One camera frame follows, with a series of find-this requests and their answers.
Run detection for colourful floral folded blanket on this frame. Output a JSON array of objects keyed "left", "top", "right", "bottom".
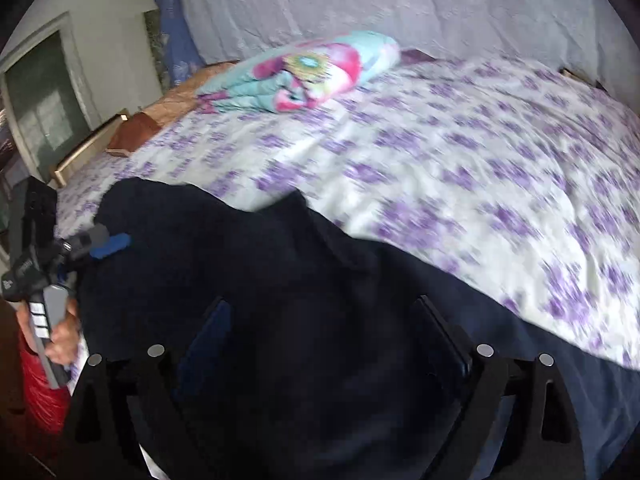
[{"left": 197, "top": 30, "right": 401, "bottom": 115}]

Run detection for navy blue pants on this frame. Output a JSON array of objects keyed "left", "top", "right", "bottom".
[{"left": 75, "top": 177, "right": 640, "bottom": 480}]

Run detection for white lace covered headboard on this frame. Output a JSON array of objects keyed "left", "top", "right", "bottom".
[{"left": 177, "top": 0, "right": 621, "bottom": 91}]

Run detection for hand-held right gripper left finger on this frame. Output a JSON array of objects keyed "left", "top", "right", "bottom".
[{"left": 60, "top": 297, "right": 231, "bottom": 480}]

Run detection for blue printed cloth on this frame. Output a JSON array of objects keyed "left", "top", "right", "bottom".
[{"left": 154, "top": 0, "right": 206, "bottom": 88}]

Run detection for green glass door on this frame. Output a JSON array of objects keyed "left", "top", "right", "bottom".
[{"left": 0, "top": 12, "right": 101, "bottom": 181}]

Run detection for person's left hand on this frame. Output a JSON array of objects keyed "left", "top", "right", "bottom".
[{"left": 49, "top": 299, "right": 83, "bottom": 366}]

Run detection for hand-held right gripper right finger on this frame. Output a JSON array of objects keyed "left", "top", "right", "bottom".
[{"left": 415, "top": 295, "right": 586, "bottom": 480}]

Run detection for wooden bed frame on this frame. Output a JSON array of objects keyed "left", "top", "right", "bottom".
[{"left": 50, "top": 110, "right": 131, "bottom": 188}]

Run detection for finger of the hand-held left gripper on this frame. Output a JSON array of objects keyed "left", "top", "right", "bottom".
[{"left": 60, "top": 225, "right": 132, "bottom": 283}]

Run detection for purple floral bed sheet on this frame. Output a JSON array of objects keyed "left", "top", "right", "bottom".
[{"left": 52, "top": 55, "right": 640, "bottom": 371}]

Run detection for orange-brown cloth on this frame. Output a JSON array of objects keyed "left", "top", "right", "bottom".
[{"left": 107, "top": 60, "right": 241, "bottom": 157}]

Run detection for person's left forearm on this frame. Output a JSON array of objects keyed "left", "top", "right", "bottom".
[{"left": 19, "top": 345, "right": 73, "bottom": 433}]

